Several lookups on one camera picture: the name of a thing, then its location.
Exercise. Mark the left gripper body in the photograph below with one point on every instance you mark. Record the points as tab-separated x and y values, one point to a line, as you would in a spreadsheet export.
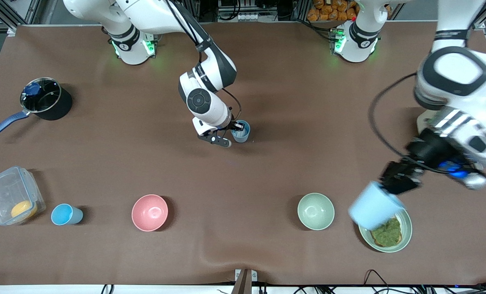
427	150

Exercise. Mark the blue plastic cup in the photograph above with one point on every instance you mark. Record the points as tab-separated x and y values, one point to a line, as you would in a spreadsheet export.
373	208
65	214
242	136

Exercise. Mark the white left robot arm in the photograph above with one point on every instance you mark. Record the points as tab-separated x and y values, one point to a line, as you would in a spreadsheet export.
455	73

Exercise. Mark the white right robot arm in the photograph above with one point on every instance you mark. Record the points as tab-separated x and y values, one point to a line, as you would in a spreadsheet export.
206	102

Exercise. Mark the pale green plate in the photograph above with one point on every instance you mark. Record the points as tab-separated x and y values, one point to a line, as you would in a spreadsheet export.
407	230

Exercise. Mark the brown table mat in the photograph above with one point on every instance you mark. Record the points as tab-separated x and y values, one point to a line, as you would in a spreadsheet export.
267	81

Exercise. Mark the green lettuce leaf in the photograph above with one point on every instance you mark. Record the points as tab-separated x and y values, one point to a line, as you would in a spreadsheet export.
390	233

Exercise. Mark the pale green bowl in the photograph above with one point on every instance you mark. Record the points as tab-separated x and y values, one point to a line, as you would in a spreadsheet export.
315	211

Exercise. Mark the pink bowl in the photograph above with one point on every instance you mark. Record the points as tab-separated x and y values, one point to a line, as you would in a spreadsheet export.
149	212

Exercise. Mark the white power strip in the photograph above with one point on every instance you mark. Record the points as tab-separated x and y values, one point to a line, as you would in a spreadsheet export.
247	17

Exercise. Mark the bag of orange buns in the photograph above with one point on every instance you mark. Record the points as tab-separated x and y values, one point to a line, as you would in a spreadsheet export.
332	10

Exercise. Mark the metal table clamp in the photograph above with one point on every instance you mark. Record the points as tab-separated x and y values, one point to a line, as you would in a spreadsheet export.
245	279

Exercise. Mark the glass pot lid blue knob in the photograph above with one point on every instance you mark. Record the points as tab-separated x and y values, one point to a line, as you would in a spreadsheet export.
42	96

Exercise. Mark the yellow round food piece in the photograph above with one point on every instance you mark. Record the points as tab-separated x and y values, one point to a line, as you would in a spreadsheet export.
23	210

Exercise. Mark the clear plastic food container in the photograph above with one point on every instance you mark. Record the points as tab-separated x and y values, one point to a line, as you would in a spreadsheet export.
5	192

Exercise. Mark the aluminium frame profile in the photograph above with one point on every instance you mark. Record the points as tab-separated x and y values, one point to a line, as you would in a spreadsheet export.
14	14

